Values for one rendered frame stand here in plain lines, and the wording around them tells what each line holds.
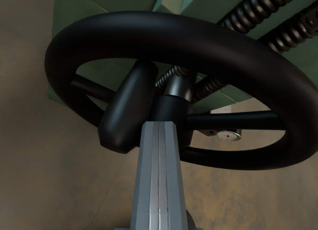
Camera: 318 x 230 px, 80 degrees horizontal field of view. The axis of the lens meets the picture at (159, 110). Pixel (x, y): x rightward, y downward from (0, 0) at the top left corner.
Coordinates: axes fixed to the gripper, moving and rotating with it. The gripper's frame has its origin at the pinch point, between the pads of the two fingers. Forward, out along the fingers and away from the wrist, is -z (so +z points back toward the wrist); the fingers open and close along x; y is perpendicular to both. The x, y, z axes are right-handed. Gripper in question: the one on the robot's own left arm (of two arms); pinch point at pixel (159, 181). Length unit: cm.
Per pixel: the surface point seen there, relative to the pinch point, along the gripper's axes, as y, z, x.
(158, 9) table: 3.4, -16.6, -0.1
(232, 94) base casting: -17.5, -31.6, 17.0
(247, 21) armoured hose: 3.5, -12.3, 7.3
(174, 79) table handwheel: -4.4, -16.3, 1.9
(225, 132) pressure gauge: -27.4, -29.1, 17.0
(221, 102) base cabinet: -21.8, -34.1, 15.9
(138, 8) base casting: 0.8, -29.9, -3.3
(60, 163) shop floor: -66, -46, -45
